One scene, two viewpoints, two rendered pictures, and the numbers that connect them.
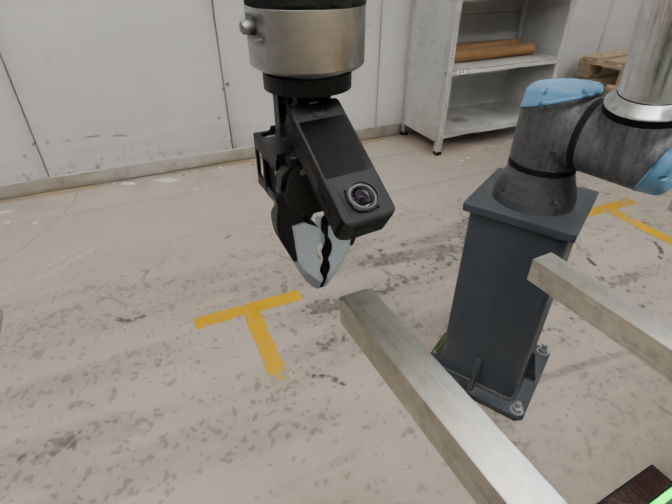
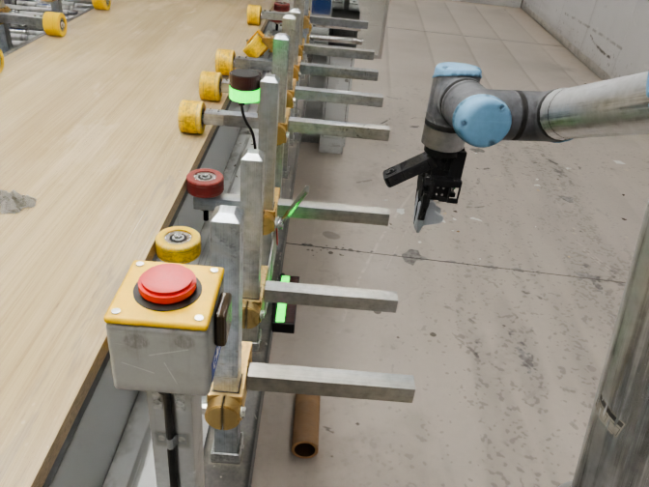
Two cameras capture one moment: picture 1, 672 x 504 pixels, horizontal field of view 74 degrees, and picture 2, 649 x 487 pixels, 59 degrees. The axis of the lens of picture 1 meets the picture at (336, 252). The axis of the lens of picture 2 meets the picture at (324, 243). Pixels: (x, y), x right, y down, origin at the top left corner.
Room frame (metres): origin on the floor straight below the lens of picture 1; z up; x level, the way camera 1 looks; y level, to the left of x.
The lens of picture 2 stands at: (0.66, -1.10, 1.48)
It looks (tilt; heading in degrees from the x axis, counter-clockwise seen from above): 33 degrees down; 115
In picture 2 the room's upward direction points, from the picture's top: 6 degrees clockwise
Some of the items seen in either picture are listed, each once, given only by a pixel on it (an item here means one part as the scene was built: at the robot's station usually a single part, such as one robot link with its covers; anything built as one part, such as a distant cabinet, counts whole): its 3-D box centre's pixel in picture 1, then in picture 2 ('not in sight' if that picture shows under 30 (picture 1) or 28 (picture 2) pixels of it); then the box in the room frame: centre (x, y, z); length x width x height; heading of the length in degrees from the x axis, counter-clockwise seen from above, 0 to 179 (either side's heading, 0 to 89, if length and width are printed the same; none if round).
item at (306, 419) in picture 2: not in sight; (307, 410); (0.12, 0.04, 0.04); 0.30 x 0.08 x 0.08; 117
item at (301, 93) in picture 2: not in sight; (296, 92); (-0.15, 0.32, 0.95); 0.50 x 0.04 x 0.04; 27
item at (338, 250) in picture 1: (325, 237); (429, 218); (0.38, 0.01, 0.86); 0.06 x 0.03 x 0.09; 27
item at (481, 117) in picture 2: not in sight; (479, 113); (0.45, -0.06, 1.14); 0.12 x 0.12 x 0.09; 37
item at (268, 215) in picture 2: not in sight; (265, 210); (0.06, -0.16, 0.85); 0.13 x 0.06 x 0.05; 117
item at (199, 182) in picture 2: not in sight; (205, 197); (-0.07, -0.20, 0.85); 0.08 x 0.08 x 0.11
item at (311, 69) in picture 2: not in sight; (300, 67); (-0.26, 0.54, 0.95); 0.50 x 0.04 x 0.04; 27
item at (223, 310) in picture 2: not in sight; (223, 319); (0.46, -0.84, 1.20); 0.03 x 0.01 x 0.03; 117
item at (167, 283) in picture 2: not in sight; (167, 287); (0.42, -0.85, 1.22); 0.04 x 0.04 x 0.02
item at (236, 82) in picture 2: not in sight; (244, 79); (0.03, -0.20, 1.14); 0.06 x 0.06 x 0.02
